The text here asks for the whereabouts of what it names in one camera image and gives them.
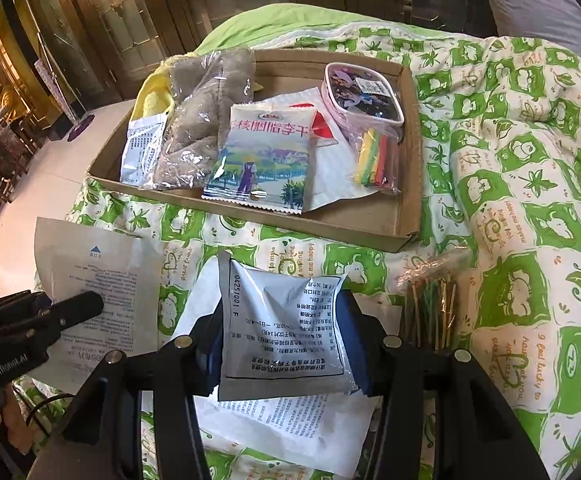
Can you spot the landscape print snack packet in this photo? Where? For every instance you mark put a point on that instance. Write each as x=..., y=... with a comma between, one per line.
x=260, y=165

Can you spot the small white printed packet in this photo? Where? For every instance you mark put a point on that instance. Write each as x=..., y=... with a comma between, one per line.
x=140, y=147

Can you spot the white packet with red label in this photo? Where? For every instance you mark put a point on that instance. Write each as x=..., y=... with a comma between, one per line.
x=333, y=170

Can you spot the purple floor object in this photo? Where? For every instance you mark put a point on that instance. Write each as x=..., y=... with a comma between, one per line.
x=81, y=129

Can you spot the green and white printed quilt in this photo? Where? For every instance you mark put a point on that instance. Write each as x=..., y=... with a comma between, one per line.
x=520, y=185

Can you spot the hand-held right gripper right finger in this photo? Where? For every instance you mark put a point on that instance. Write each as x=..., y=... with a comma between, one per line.
x=363, y=345

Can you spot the clear bag of coloured sticks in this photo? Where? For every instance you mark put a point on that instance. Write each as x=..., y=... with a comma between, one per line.
x=378, y=162

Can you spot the wooden glass doors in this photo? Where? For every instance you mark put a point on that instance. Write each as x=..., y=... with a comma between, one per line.
x=145, y=15

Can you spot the grey plush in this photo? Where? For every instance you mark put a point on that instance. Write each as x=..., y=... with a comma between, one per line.
x=195, y=125

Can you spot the white printed foil packet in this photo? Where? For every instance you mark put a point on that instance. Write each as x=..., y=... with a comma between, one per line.
x=280, y=330

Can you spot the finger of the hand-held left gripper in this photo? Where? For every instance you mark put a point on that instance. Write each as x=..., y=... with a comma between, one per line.
x=25, y=304
x=78, y=306

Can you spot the green bed sheet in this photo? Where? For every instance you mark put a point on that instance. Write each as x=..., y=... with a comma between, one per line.
x=270, y=22

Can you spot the clear bag of thin sticks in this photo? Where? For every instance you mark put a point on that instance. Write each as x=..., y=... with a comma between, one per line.
x=433, y=305

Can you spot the large white printed paper bag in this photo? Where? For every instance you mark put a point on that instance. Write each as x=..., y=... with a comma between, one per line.
x=280, y=427

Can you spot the white printed paper sheet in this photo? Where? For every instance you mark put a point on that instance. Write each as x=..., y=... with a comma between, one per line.
x=100, y=270

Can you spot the yellow cloth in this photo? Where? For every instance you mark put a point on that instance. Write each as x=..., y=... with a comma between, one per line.
x=153, y=95

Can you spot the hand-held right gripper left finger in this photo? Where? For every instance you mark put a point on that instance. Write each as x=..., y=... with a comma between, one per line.
x=210, y=355

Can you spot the shallow cardboard box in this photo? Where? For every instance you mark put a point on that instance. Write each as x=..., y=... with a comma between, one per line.
x=360, y=220

